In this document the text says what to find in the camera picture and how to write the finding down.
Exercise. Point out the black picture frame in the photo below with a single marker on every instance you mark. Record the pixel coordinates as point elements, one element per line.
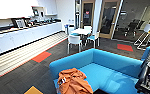
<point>36,12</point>
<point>19,22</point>

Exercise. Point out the blue white recycling bin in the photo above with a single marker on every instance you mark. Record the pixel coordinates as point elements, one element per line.
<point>69,26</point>

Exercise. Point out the bright white upper cabinet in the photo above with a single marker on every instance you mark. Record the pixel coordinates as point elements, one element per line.
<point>7,8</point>

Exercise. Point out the large blue sofa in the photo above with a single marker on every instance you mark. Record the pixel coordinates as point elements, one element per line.
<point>104,66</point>

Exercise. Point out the white square table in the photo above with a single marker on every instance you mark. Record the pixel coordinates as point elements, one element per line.
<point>81,31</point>

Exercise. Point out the white kitchen counter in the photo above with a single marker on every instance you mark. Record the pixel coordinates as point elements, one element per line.
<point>24,36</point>

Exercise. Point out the orange hoodie with white print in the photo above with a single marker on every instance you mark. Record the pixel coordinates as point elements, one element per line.
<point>74,83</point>

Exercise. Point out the wooden framed glass door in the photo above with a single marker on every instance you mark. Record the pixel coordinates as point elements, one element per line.
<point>108,20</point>

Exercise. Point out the black cart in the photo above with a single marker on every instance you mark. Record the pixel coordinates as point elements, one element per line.
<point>149,80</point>

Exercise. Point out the glass door with red sign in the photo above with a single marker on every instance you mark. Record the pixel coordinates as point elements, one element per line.
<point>87,15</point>

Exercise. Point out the black office chair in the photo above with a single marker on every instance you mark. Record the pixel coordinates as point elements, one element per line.
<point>133,26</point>

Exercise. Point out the white wall cabinet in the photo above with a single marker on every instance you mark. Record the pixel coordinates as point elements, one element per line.
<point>49,10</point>

